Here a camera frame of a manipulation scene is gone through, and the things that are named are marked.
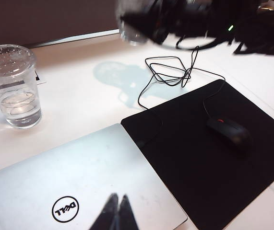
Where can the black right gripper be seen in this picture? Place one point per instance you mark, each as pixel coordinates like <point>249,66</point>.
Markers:
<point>194,16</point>

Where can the wide clear plastic coffee cup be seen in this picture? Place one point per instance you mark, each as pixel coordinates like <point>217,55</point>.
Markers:
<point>129,36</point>

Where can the black Lenovo computer mouse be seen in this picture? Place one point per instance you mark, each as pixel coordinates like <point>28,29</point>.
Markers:
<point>232,134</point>

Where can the tall clear plastic cup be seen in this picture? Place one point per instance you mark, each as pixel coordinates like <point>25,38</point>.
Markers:
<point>19,105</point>

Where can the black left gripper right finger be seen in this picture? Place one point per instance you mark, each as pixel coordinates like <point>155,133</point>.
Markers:
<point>127,218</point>

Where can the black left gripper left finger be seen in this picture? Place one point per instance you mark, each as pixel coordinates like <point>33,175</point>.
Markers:
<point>105,218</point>

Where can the black mouse pad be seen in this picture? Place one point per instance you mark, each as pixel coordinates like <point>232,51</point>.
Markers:
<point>199,179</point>

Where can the silver Dell laptop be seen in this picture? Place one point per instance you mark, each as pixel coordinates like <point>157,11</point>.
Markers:
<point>79,167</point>

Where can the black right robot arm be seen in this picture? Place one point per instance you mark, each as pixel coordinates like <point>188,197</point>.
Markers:
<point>259,28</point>

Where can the wide brown desk partition panel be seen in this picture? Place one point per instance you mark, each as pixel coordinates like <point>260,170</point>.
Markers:
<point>43,19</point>

